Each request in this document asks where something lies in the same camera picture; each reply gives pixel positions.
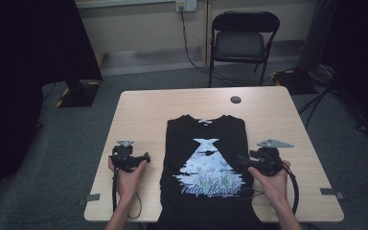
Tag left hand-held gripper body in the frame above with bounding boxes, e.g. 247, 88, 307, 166
109, 139, 142, 173

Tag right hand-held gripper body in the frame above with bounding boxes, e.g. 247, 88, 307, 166
248, 138, 295, 177

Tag black printed t-shirt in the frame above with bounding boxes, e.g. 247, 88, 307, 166
155, 113, 264, 230

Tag person's right hand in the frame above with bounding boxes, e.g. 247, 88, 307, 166
247, 160, 292, 206

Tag person's left hand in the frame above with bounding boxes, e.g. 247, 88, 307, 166
107, 156, 149, 203

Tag grey tape piece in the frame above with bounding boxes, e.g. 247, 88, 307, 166
319, 187, 346, 200
78, 193, 102, 206

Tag black stand base yellow tape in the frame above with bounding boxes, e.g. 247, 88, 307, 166
55, 80, 103, 108
269, 68, 320, 96

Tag black folding chair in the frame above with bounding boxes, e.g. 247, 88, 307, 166
208, 11, 282, 88

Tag black curtain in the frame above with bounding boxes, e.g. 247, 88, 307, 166
0, 0, 104, 215

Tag dark grey curtain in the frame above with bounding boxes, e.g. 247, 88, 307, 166
295, 0, 368, 135

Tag thin black cable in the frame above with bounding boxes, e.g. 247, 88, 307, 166
235, 187, 266, 201
126, 191, 143, 220

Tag thick black gripper cable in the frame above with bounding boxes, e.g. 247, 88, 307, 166
281, 162, 301, 216
110, 168, 120, 214

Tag black floor cables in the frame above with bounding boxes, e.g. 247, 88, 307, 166
297, 63, 368, 133

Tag white wall outlet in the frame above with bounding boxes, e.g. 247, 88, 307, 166
175, 0, 198, 13

